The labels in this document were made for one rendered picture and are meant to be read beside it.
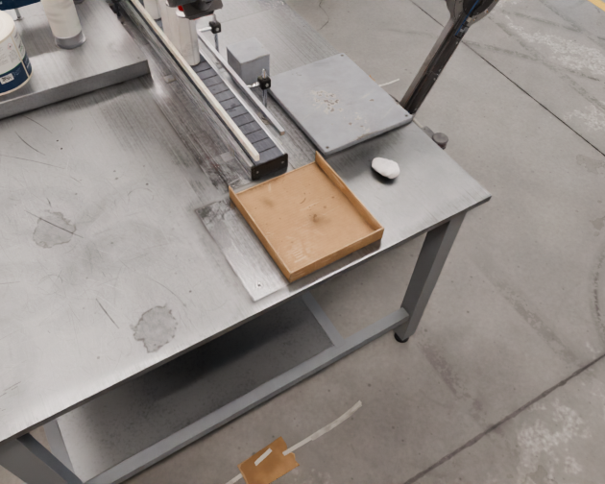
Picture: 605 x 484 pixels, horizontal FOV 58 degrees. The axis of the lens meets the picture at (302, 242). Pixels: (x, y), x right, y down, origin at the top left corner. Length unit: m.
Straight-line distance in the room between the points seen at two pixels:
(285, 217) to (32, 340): 0.62
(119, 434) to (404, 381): 0.99
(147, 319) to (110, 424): 0.65
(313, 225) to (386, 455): 0.93
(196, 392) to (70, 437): 0.38
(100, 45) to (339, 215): 0.94
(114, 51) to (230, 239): 0.78
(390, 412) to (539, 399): 0.55
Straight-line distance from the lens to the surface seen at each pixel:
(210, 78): 1.69
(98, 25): 1.98
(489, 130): 3.06
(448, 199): 1.47
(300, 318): 1.89
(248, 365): 1.82
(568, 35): 4.01
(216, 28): 1.75
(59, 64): 1.83
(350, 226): 1.35
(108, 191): 1.47
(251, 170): 1.41
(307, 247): 1.30
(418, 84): 2.29
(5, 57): 1.73
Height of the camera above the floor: 1.87
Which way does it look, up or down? 53 degrees down
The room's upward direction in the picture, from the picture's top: 4 degrees clockwise
